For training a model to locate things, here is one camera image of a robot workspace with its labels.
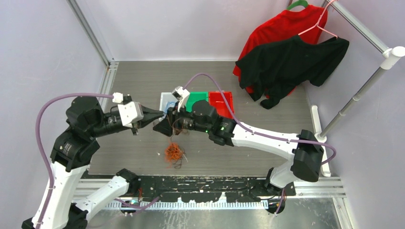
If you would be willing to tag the metal clothes rack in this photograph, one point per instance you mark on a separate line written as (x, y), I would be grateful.
(362, 104)

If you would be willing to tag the green hanger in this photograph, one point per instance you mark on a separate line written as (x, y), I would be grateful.
(297, 3)

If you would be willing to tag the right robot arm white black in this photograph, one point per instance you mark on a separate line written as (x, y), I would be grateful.
(302, 152)

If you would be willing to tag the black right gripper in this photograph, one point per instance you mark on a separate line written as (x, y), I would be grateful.
(163, 127)

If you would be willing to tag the green plastic bin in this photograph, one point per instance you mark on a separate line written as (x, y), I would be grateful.
(194, 97)

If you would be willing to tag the white perforated cable duct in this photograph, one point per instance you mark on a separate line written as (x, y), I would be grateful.
(222, 204)

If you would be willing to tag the pink hanger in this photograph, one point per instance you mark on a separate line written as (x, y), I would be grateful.
(317, 24)

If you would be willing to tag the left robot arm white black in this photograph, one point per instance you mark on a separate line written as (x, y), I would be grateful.
(71, 156)

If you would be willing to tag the red t-shirt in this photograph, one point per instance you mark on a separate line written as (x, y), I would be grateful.
(284, 26)

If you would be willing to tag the red plastic bin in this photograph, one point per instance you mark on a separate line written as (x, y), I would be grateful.
(216, 100)

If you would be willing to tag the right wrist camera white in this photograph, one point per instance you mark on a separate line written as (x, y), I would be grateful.
(182, 95)

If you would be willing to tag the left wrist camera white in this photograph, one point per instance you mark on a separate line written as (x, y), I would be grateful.
(127, 108)

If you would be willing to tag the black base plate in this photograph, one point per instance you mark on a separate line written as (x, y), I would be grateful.
(202, 189)

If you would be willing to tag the white plastic bin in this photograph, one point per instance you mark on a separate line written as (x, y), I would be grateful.
(167, 100)

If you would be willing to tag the black t-shirt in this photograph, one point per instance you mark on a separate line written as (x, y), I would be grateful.
(275, 69)

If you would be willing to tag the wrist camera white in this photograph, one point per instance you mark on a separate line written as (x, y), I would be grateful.
(182, 95)
(127, 108)

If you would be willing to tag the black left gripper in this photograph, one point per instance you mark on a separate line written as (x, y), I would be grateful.
(149, 114)

